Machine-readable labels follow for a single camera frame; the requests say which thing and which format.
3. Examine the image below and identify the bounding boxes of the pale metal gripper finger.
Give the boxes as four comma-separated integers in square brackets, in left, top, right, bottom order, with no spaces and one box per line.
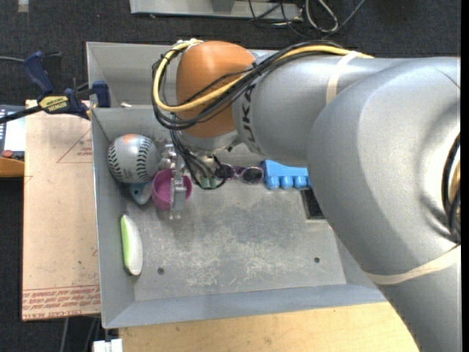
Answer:
[169,178,177,221]
[175,178,188,220]

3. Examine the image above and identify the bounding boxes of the purple plastic cup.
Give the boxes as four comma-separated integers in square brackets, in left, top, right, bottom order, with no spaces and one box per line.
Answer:
[151,169,193,212]

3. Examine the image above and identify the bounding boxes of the pale blue and grey toy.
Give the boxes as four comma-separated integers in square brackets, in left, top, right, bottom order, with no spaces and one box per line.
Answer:
[129,182,154,206]

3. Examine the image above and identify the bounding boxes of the grey baseball with black stitches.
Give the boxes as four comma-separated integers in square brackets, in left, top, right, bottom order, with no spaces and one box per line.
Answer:
[107,133,160,185]

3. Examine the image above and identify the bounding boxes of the green and white oblong object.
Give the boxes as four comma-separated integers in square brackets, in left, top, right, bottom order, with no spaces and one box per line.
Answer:
[120,213,144,276]

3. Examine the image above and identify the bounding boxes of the purple sunglasses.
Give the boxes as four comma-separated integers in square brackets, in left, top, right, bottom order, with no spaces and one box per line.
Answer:
[213,163,265,185]

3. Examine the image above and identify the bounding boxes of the grey metal bin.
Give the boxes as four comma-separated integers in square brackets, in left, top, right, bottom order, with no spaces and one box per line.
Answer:
[86,41,390,329]

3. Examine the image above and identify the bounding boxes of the blue toy brick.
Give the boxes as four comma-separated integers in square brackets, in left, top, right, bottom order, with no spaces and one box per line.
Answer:
[260,159,312,191]

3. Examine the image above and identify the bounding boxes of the brown cardboard board, red print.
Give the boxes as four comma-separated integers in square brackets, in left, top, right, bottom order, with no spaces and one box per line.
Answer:
[21,99,102,322]

